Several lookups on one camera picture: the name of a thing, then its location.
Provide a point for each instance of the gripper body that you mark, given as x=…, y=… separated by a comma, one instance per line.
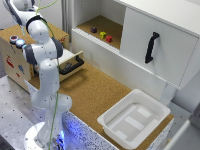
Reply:
x=22, y=20

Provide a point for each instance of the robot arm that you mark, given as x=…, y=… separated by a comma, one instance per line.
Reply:
x=47, y=78

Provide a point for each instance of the red button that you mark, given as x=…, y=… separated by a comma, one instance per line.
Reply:
x=14, y=39

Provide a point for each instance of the blue button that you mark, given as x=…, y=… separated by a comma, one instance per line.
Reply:
x=20, y=43

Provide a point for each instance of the wooden drawer box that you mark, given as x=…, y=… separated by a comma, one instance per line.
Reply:
x=13, y=66

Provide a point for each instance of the wooden drawer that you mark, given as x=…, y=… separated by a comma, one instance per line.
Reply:
x=68, y=56

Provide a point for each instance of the purple block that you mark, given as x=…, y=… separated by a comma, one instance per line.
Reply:
x=94, y=29

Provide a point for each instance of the yellow block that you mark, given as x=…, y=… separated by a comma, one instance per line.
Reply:
x=103, y=34

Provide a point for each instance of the white cabinet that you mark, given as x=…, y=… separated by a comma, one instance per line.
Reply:
x=100, y=56

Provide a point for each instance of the white sliding door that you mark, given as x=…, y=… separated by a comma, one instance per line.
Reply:
x=166, y=50

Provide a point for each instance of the white plastic box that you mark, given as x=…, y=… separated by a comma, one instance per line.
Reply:
x=133, y=120

